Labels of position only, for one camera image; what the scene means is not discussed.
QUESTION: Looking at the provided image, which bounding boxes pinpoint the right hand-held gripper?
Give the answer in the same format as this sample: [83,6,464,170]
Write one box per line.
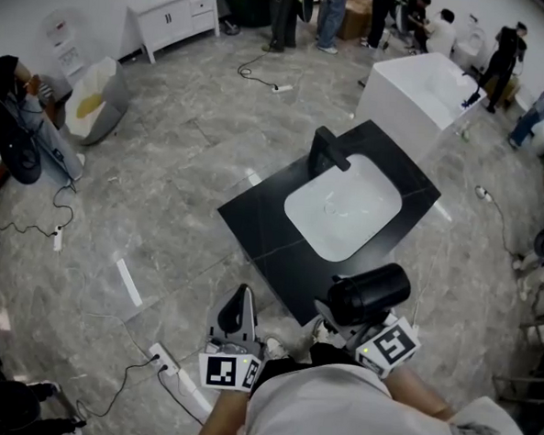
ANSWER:
[308,299,425,384]

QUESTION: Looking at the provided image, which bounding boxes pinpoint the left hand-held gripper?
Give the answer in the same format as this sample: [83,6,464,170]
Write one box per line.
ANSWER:
[195,281,269,395]

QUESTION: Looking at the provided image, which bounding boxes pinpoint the black vanity with white sink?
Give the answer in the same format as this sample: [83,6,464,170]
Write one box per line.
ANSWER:
[210,110,447,334]

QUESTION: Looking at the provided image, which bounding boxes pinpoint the person's right forearm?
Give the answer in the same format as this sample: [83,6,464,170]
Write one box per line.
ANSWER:
[378,363,460,425]

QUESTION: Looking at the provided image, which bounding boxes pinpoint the person's left forearm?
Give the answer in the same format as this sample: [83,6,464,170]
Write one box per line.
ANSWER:
[194,385,254,435]

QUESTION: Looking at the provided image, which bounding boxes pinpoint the person's right white shoe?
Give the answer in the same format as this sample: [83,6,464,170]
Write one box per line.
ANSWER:
[312,319,336,345]

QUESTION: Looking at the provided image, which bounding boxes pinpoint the person's white shoe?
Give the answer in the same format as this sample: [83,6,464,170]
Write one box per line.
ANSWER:
[262,335,289,359]
[312,319,336,345]

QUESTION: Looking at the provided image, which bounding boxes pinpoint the person's black shorts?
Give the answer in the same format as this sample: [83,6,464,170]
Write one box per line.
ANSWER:
[251,338,372,403]

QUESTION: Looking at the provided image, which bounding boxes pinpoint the person's left white shoe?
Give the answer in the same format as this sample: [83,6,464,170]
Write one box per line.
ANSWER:
[262,335,289,359]

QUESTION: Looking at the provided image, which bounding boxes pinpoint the person's white shirt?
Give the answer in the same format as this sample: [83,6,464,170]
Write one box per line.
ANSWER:
[239,356,533,435]

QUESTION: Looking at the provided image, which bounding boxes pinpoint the black square faucet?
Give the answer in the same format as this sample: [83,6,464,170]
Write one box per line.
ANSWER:
[305,125,355,181]

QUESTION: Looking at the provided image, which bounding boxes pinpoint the white rectangular bathtub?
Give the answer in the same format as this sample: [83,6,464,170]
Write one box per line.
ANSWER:
[352,46,490,167]

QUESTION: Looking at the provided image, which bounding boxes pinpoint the grey bin with white liner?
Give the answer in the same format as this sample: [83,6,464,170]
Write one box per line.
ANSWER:
[62,53,134,149]

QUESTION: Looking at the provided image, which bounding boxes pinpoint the black bathtub faucet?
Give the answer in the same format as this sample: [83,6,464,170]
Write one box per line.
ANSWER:
[460,69,485,111]

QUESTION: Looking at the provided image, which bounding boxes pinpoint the white toilet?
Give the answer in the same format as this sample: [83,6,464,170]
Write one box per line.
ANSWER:
[530,121,544,156]
[453,14,487,73]

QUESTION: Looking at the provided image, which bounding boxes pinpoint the brown cardboard box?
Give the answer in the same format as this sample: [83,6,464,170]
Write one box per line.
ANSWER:
[337,0,373,42]
[483,72,521,108]

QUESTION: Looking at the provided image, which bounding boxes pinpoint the dark oval bathtub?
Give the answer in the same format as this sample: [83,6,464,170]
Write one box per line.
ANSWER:
[217,0,273,29]

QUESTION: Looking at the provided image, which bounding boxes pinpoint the white vanity cabinet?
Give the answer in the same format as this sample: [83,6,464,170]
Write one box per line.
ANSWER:
[124,0,223,67]

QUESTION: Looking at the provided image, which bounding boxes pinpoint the black power cable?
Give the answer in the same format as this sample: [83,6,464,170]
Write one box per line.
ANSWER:
[236,43,283,90]
[75,355,164,423]
[153,365,209,428]
[0,174,78,239]

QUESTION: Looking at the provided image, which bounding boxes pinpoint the white wall dispenser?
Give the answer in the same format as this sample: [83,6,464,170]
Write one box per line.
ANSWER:
[36,6,91,80]

